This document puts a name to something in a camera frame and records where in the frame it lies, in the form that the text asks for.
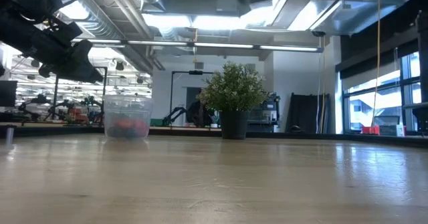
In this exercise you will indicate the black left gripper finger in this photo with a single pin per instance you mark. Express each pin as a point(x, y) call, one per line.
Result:
point(78, 65)

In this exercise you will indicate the small red strawberry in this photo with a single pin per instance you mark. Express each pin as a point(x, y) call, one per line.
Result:
point(142, 127)

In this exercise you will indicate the black background robot arm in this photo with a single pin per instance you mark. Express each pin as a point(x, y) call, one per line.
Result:
point(174, 113)

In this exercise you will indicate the clear plastic tupperware container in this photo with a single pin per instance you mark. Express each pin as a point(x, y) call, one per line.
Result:
point(127, 108)

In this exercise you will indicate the wood-topped grey workbench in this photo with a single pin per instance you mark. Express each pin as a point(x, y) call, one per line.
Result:
point(174, 128)

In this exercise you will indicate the long ceiling light strip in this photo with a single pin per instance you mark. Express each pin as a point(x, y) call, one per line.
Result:
point(200, 44)

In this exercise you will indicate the person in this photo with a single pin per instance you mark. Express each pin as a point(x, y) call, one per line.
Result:
point(195, 112)

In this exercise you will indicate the small plant white pot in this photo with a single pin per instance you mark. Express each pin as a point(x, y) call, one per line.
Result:
point(215, 121)

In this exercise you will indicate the artificial green plant black pot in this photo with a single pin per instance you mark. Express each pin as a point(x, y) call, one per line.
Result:
point(234, 90)

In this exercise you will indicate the red plastic bin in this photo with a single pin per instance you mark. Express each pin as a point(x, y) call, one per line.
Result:
point(369, 129)

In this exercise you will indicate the grey box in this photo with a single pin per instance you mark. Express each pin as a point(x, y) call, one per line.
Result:
point(391, 130)

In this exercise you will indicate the silver ventilation duct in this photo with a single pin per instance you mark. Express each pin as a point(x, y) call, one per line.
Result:
point(100, 23)

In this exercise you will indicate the grey metal post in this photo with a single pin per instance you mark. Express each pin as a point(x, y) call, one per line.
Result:
point(10, 133)

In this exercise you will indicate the black gantry frame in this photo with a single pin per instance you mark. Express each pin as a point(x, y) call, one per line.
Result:
point(192, 72)

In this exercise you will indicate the black aluminium table frame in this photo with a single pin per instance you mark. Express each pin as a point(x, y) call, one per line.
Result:
point(301, 136)

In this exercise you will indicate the black dome camera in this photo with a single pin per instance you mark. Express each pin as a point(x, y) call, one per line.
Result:
point(318, 33)

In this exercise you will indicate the black rack frame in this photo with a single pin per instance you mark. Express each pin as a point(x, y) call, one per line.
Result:
point(423, 67)

